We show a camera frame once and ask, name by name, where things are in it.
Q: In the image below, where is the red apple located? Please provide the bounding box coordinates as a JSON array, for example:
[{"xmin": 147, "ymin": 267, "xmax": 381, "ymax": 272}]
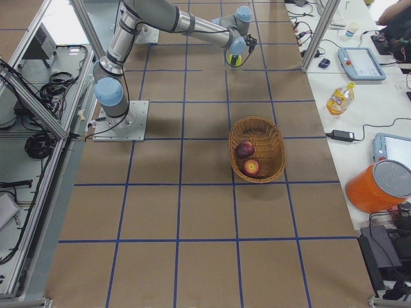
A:
[
  {"xmin": 235, "ymin": 140, "xmax": 255, "ymax": 159},
  {"xmin": 243, "ymin": 159, "xmax": 260, "ymax": 177}
]

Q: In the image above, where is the aluminium frame post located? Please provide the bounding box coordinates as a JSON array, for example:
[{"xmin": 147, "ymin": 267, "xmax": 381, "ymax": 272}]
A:
[{"xmin": 301, "ymin": 0, "xmax": 340, "ymax": 73}]

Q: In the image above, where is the paper cup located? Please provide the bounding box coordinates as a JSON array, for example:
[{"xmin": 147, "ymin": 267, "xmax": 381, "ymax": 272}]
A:
[{"xmin": 345, "ymin": 22, "xmax": 360, "ymax": 39}]

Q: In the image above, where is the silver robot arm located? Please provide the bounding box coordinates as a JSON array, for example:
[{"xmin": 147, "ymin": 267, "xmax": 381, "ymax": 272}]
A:
[{"xmin": 93, "ymin": 1, "xmax": 257, "ymax": 120}]

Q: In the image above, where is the blue teach pendant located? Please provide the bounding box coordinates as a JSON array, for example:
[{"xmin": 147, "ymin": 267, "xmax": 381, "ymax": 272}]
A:
[
  {"xmin": 337, "ymin": 47, "xmax": 386, "ymax": 81},
  {"xmin": 373, "ymin": 133, "xmax": 411, "ymax": 169}
]

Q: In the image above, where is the black power adapter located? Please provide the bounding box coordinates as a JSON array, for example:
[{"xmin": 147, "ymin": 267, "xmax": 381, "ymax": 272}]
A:
[{"xmin": 331, "ymin": 130, "xmax": 355, "ymax": 142}]

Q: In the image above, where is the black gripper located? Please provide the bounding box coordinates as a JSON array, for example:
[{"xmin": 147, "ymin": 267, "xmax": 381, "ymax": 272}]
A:
[{"xmin": 245, "ymin": 34, "xmax": 258, "ymax": 53}]

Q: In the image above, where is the black box device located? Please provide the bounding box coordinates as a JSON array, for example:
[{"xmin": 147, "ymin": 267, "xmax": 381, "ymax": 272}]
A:
[{"xmin": 358, "ymin": 225, "xmax": 404, "ymax": 296}]

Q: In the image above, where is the black coiled cable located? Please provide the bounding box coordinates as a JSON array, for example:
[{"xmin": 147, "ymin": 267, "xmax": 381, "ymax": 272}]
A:
[{"xmin": 24, "ymin": 132, "xmax": 54, "ymax": 160}]

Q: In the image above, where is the grey electronics box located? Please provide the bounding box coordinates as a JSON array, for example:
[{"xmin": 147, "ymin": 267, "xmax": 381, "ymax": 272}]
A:
[{"xmin": 22, "ymin": 23, "xmax": 57, "ymax": 68}]

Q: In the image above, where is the orange bucket with grey lid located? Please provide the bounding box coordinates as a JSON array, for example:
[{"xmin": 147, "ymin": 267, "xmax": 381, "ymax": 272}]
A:
[{"xmin": 345, "ymin": 159, "xmax": 410, "ymax": 214}]

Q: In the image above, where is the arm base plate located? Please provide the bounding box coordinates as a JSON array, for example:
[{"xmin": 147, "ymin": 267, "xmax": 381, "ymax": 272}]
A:
[
  {"xmin": 134, "ymin": 25, "xmax": 160, "ymax": 45},
  {"xmin": 92, "ymin": 101, "xmax": 149, "ymax": 142}
]

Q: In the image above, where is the orange juice bottle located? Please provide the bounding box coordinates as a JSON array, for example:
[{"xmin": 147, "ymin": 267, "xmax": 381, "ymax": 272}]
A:
[{"xmin": 326, "ymin": 82, "xmax": 356, "ymax": 116}]

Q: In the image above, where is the woven wicker basket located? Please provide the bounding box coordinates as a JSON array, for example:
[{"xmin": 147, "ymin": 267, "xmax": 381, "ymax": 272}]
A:
[{"xmin": 229, "ymin": 116, "xmax": 285, "ymax": 184}]

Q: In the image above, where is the green apple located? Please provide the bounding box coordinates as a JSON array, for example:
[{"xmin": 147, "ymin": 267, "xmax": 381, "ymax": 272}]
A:
[{"xmin": 228, "ymin": 54, "xmax": 243, "ymax": 67}]

